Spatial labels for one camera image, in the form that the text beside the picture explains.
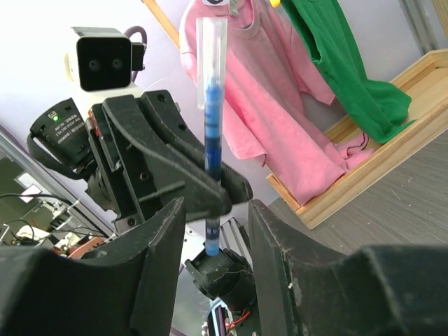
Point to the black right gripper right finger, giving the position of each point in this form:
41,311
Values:
306,288

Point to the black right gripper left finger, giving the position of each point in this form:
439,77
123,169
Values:
125,287

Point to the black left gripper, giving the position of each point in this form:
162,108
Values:
144,157

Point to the dark blue pen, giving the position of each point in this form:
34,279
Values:
213,106

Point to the clear pen cap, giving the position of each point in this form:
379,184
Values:
211,38

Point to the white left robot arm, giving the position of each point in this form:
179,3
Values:
226,276

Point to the pink cloth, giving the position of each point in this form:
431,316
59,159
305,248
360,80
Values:
268,71

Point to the yellow clothes hanger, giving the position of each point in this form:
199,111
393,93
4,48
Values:
275,3

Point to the green cloth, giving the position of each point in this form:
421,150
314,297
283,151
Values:
378,108

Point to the wooden rack base tray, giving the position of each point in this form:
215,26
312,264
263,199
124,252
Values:
425,81

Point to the wooden rack frame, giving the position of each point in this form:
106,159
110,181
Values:
163,20

